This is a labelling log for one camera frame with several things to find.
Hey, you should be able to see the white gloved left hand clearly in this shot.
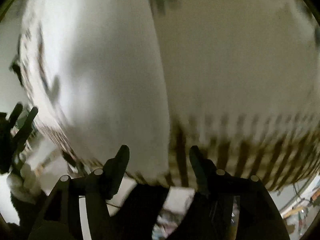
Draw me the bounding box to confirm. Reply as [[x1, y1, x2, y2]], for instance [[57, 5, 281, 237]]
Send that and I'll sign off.
[[7, 163, 42, 204]]

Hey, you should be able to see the white knitted sock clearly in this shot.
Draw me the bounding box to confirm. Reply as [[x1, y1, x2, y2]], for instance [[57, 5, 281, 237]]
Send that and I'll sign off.
[[40, 0, 170, 183]]

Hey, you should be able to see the floral fleece blanket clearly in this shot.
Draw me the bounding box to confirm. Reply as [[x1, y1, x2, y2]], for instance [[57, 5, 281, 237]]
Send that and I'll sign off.
[[14, 0, 319, 191]]

